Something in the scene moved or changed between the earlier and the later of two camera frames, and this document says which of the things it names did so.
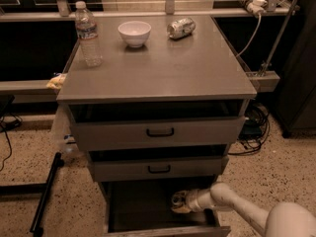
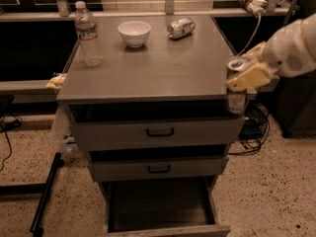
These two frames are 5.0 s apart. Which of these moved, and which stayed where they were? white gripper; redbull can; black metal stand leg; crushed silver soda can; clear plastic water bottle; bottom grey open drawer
Moved: redbull can; white gripper
Stayed: crushed silver soda can; clear plastic water bottle; black metal stand leg; bottom grey open drawer
